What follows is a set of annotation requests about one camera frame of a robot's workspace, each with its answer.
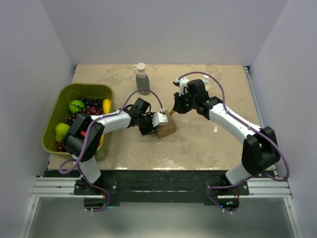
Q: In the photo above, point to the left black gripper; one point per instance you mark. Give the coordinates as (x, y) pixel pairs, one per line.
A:
(149, 129)

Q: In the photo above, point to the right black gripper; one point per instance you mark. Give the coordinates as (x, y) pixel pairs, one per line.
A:
(178, 107)

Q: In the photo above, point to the brown cardboard express box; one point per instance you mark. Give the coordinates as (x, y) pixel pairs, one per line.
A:
(166, 129)

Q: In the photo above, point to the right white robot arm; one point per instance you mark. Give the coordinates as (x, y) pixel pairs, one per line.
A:
(259, 144)

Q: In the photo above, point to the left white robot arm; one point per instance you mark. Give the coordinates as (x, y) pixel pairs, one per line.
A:
(84, 136)

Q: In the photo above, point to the cream lotion pump bottle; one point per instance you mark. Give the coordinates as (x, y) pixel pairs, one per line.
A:
(206, 81)

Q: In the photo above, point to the grey pump bottle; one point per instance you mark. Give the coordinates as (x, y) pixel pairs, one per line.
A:
(142, 79)

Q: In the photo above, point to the yellow lemon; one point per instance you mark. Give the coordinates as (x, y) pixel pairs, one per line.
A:
(106, 106)

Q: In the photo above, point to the dark purple grape bunch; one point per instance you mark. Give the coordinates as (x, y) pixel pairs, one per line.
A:
(92, 107)

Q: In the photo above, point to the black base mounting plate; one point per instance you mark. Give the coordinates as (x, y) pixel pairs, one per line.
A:
(176, 186)

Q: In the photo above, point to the green tennis ball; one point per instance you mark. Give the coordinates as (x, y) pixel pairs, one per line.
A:
(76, 106)

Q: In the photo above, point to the olive green plastic bin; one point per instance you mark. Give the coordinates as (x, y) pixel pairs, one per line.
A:
(61, 109)

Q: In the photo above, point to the green pear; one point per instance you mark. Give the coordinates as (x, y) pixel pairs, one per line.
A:
(60, 131)

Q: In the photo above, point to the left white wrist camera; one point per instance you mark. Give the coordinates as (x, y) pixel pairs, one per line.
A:
(159, 118)

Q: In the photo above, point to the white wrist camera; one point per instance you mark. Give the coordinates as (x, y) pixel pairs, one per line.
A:
(159, 118)
(182, 84)

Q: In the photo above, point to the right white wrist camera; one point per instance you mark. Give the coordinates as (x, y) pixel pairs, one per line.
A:
(182, 84)

